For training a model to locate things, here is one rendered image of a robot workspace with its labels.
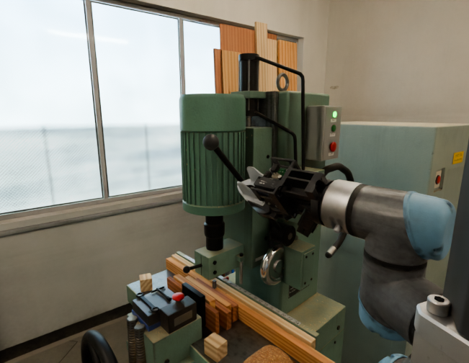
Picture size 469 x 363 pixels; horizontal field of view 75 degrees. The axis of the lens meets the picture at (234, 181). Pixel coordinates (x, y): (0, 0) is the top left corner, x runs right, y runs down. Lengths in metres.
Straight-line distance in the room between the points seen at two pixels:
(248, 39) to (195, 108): 1.94
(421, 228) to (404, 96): 2.65
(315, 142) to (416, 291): 0.60
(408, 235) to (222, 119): 0.49
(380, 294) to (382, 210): 0.11
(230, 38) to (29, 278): 2.10
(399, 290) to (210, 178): 0.50
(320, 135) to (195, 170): 0.38
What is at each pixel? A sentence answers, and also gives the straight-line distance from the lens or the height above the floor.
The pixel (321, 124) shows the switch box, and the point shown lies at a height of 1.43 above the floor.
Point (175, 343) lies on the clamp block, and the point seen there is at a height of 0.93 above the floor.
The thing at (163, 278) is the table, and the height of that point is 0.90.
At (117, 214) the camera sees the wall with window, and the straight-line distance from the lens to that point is 2.22.
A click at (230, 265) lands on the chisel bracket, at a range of 0.94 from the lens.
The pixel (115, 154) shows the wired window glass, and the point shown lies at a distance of 2.23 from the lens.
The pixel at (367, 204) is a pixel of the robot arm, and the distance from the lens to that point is 0.43.
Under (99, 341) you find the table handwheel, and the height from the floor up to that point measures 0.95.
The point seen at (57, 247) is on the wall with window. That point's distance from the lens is 2.21.
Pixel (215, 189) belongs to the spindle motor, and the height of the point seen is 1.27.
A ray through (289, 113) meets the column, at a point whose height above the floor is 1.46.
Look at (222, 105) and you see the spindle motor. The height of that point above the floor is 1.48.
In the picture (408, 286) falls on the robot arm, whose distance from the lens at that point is 0.44.
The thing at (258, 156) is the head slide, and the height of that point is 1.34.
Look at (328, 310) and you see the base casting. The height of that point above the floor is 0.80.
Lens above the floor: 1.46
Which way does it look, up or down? 13 degrees down
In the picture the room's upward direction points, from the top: straight up
